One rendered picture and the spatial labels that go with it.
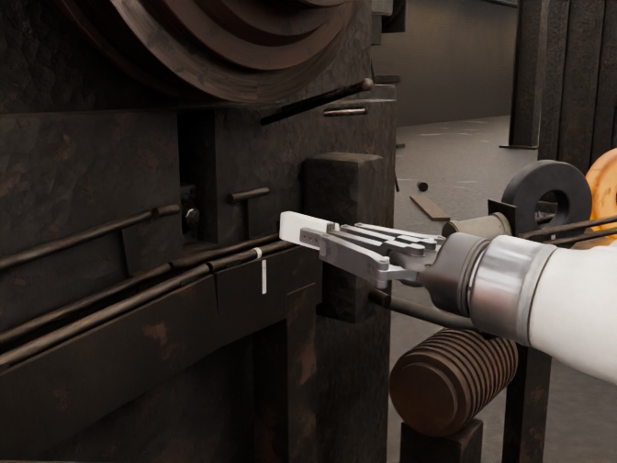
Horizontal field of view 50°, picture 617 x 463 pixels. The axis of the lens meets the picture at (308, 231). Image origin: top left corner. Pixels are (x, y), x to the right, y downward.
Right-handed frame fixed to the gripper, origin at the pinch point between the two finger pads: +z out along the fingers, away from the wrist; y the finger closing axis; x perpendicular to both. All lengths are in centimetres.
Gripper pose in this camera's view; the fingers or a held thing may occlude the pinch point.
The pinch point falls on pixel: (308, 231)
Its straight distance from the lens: 71.9
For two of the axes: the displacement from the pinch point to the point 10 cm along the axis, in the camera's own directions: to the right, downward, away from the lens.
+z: -7.9, -2.2, 5.7
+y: 6.1, -1.8, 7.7
